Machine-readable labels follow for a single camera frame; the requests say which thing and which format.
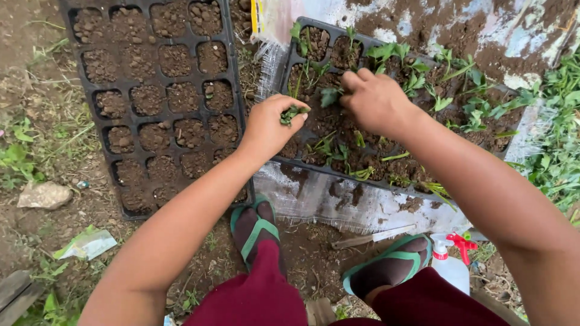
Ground single green leafy seedling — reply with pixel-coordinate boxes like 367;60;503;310
320;86;345;109

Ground grey stone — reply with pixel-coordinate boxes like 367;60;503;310
17;181;73;210

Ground person's left hand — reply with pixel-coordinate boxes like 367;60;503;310
239;94;311;160

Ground clear plastic bag yellow stripe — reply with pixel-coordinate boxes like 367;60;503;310
250;0;313;48

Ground black seedling tray with plants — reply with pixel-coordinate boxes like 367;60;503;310
271;17;527;205

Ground small wooden block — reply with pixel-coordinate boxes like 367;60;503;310
305;297;339;326

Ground wooden-handled knife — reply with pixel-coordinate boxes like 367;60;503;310
330;224;417;250

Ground white spray bottle red trigger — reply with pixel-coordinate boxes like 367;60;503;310
429;231;479;296

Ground person's right hand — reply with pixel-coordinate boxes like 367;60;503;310
339;67;425;141

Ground group of planted green seedlings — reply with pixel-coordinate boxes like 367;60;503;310
288;22;540;211

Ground white woven plastic sheet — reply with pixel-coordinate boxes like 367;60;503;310
250;0;580;236

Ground pile of loose green plants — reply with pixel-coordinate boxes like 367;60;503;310
510;47;580;227

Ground maroon trousers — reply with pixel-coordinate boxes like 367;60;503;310
182;239;512;326

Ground weathered wooden planks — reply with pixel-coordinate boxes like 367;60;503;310
0;270;44;326

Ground crumpled plastic wrapper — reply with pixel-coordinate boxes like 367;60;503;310
53;225;118;261

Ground dark brown sock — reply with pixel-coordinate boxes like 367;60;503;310
233;201;287;278
350;237;430;300

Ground black soil-filled seedling tray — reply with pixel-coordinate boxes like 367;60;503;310
58;0;256;222

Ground heap of brown soil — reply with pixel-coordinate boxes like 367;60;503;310
229;0;580;87

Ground bunch of green cuttings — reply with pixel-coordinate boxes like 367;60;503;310
279;105;311;127

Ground green flip-flop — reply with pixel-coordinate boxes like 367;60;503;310
230;194;282;273
342;234;434;296

